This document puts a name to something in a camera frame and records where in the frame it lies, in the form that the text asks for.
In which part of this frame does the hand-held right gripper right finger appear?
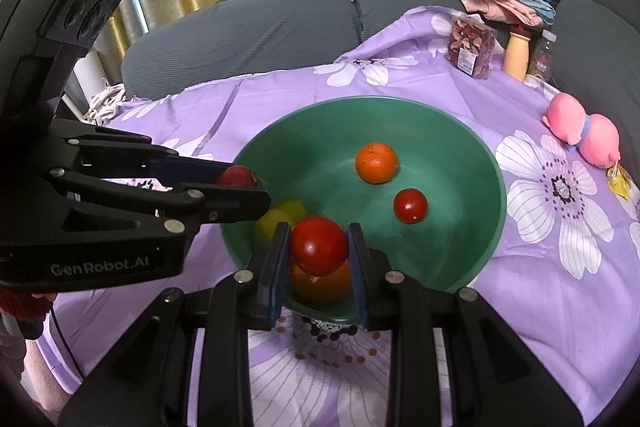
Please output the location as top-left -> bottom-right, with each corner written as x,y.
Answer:
346,222 -> 583,427

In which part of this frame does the yellow tag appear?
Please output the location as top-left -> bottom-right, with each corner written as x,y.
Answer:
606,162 -> 632,198

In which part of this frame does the green bowl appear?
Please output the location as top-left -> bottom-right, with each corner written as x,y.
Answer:
220,96 -> 508,324

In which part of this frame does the orange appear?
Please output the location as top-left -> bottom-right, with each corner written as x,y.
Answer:
289,259 -> 353,306
355,142 -> 400,185

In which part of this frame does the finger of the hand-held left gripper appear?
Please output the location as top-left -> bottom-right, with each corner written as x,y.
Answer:
49,167 -> 272,230
50,118 -> 223,188

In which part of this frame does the black cable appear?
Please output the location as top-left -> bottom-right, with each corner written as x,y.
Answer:
48,304 -> 88,380

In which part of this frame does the clear box of dried flowers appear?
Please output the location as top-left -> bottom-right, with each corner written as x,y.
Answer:
446,17 -> 498,81

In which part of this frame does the white patterned cloth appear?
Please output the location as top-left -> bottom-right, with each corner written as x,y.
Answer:
89,79 -> 132,126

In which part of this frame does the red tomato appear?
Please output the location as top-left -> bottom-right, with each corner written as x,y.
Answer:
290,216 -> 349,277
393,188 -> 429,224
215,164 -> 263,188

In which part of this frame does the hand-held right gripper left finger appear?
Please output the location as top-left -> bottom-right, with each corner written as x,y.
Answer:
57,222 -> 293,427

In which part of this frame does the small yellow fruit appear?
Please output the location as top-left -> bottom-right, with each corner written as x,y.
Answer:
254,208 -> 296,250
274,198 -> 308,223

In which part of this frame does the yellow bottle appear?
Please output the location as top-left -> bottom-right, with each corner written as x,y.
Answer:
501,24 -> 532,82

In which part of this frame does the purple floral cloth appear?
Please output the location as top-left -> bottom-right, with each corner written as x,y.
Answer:
50,4 -> 640,427

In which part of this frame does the pink plush toy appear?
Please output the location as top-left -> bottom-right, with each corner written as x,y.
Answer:
541,93 -> 622,168

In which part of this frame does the clear plastic bottle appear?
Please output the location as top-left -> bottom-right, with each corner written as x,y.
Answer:
527,29 -> 557,82

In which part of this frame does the person's left forearm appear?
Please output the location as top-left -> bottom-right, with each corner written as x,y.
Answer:
0,291 -> 71,414

